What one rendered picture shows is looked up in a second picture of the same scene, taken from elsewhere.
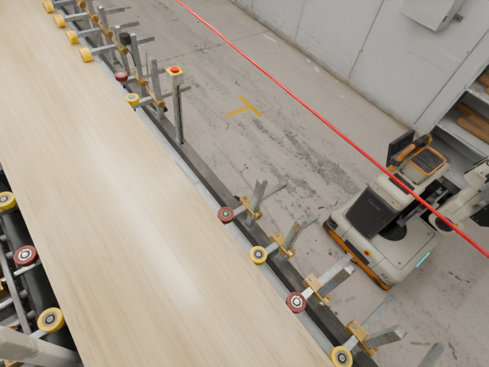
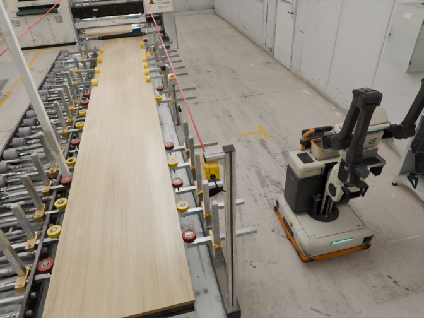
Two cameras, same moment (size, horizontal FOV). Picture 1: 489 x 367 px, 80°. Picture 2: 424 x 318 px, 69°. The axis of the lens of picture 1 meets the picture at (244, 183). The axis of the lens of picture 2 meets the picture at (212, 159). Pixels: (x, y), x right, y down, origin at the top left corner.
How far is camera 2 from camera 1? 1.75 m
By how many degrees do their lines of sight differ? 31
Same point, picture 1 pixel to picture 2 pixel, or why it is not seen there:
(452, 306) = (375, 300)
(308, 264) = not seen: hidden behind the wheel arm
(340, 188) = not seen: hidden behind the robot
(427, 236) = (356, 226)
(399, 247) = (322, 226)
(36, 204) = (89, 127)
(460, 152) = not seen: outside the picture
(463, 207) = (335, 171)
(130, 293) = (105, 160)
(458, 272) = (400, 279)
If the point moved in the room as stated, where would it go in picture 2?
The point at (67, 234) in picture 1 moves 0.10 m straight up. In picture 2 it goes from (94, 138) to (91, 128)
